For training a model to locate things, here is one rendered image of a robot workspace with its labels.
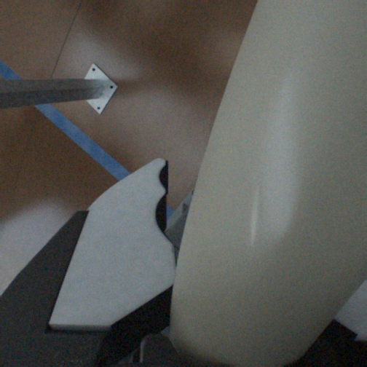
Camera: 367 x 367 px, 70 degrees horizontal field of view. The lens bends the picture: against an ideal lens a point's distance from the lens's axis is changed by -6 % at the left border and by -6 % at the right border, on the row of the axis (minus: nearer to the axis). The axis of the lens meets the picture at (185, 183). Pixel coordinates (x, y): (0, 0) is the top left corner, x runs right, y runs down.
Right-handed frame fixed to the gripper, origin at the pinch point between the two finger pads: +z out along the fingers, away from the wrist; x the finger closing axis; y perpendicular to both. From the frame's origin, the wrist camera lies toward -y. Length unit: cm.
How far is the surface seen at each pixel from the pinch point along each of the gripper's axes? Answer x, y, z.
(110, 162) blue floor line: -52, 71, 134
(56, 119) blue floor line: -90, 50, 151
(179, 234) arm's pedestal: -7, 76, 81
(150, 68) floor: -26, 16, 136
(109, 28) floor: -49, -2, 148
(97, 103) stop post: -58, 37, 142
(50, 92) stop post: -66, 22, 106
